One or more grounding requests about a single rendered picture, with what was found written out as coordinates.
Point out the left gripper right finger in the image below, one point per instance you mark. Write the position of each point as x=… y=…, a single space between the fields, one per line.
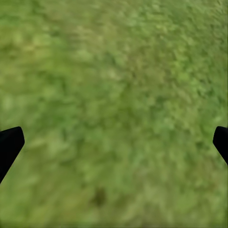
x=220 y=140

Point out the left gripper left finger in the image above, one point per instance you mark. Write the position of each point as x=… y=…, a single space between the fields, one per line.
x=11 y=142

